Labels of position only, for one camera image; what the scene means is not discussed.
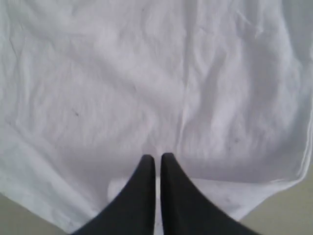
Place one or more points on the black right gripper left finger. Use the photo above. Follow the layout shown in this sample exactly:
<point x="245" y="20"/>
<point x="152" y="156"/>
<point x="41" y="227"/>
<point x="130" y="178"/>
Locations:
<point x="132" y="212"/>

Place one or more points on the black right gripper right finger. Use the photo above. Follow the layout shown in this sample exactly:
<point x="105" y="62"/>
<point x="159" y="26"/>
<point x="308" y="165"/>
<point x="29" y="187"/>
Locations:
<point x="186" y="211"/>

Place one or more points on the white t-shirt red print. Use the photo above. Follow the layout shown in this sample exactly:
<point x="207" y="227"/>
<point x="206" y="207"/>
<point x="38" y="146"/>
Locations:
<point x="89" y="86"/>

